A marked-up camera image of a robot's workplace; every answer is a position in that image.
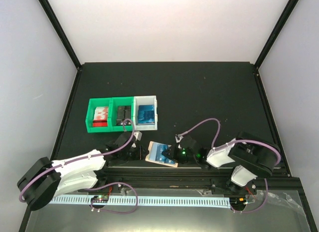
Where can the right circuit board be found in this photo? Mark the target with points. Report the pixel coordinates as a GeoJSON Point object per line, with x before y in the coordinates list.
{"type": "Point", "coordinates": [235, 201]}

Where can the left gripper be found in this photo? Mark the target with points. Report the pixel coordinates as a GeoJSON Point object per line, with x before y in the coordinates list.
{"type": "Point", "coordinates": [139, 155]}

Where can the black card stack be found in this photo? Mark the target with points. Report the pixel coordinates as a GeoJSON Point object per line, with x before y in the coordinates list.
{"type": "Point", "coordinates": [123, 113]}

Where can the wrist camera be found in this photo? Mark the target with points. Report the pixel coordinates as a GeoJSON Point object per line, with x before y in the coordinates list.
{"type": "Point", "coordinates": [137, 135]}
{"type": "Point", "coordinates": [178, 138]}

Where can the green bin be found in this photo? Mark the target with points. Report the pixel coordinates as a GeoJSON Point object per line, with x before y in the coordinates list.
{"type": "Point", "coordinates": [93, 103]}
{"type": "Point", "coordinates": [115, 102]}

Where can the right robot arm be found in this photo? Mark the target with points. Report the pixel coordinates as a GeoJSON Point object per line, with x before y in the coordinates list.
{"type": "Point", "coordinates": [252, 157]}

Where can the green bin middle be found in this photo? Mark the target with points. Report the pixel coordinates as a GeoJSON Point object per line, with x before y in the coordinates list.
{"type": "Point", "coordinates": [115, 102]}

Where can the black frame post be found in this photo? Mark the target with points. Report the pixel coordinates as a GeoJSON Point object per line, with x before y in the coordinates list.
{"type": "Point", "coordinates": [287, 11]}
{"type": "Point", "coordinates": [45, 4]}

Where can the blue card stack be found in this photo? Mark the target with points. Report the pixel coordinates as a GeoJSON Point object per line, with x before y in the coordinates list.
{"type": "Point", "coordinates": [146, 114]}

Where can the red white card stack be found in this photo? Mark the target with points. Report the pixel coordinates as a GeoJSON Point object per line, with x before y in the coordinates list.
{"type": "Point", "coordinates": [100, 118]}

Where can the white bin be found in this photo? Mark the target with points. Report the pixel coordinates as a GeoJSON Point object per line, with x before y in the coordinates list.
{"type": "Point", "coordinates": [145, 100]}

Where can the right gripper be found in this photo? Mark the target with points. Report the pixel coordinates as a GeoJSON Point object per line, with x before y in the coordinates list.
{"type": "Point", "coordinates": [173, 154]}

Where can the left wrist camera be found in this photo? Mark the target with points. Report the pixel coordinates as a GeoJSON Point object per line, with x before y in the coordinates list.
{"type": "Point", "coordinates": [137, 135]}

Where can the white slotted cable duct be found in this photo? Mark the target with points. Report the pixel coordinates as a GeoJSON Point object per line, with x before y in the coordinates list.
{"type": "Point", "coordinates": [207, 202]}

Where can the tan leather card holder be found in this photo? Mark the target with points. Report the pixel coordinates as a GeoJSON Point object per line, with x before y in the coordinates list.
{"type": "Point", "coordinates": [155, 156]}

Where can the black frame post right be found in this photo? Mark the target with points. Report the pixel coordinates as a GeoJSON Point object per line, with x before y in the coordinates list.
{"type": "Point", "coordinates": [287, 11]}

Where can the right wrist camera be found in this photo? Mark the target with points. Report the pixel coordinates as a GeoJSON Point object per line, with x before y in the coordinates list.
{"type": "Point", "coordinates": [178, 138]}

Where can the circuit board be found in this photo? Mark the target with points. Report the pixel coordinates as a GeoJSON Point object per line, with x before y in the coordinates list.
{"type": "Point", "coordinates": [235, 201]}
{"type": "Point", "coordinates": [100, 199]}

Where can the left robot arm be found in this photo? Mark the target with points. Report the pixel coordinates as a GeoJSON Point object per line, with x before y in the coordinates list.
{"type": "Point", "coordinates": [47, 179]}

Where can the green bin left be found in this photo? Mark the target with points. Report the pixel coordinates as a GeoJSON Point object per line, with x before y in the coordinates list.
{"type": "Point", "coordinates": [93, 103]}

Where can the black frame post left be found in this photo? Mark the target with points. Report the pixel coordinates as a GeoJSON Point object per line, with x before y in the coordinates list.
{"type": "Point", "coordinates": [45, 4]}

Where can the left circuit board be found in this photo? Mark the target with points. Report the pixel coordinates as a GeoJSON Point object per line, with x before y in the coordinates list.
{"type": "Point", "coordinates": [100, 199]}

